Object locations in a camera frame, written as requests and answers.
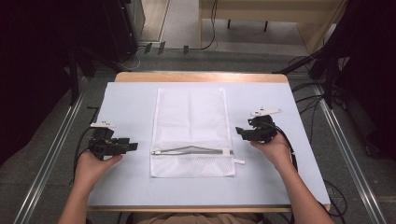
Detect light blue table mat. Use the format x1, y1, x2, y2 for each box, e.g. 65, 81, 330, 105
87, 81, 332, 207

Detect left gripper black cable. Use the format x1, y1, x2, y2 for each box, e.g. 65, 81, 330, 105
68, 126, 98, 187

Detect black curtain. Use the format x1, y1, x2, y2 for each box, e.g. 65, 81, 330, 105
323, 0, 396, 160
0, 0, 108, 166

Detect wooden table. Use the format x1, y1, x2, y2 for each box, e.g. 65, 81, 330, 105
86, 71, 332, 214

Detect black hanging cable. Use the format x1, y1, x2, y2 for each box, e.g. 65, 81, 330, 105
200, 0, 219, 51

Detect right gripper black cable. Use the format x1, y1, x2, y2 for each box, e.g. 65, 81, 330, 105
264, 121, 299, 174

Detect black metal stand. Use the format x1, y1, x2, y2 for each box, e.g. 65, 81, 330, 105
272, 46, 347, 110
66, 45, 129, 106

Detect white mesh laundry bag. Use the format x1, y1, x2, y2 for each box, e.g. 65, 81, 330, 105
149, 87, 246, 179

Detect black cabinet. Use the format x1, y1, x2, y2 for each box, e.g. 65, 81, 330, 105
101, 0, 147, 62

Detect white floor cable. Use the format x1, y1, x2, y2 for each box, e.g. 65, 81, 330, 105
120, 46, 148, 72

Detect person's left hand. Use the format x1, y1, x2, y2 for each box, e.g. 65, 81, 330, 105
74, 150, 124, 189

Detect person's right hand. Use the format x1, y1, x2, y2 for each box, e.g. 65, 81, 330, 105
249, 132, 294, 174

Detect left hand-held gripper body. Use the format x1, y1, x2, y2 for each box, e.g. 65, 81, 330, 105
88, 120, 131, 161

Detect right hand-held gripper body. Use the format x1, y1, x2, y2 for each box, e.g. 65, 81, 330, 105
247, 106, 284, 145

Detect metal floor rail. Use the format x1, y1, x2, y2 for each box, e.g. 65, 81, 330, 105
312, 83, 389, 224
12, 76, 89, 224

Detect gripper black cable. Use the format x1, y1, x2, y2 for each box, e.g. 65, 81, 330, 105
264, 121, 299, 174
68, 126, 98, 187

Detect black floor cables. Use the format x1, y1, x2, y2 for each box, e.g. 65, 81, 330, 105
288, 55, 349, 218

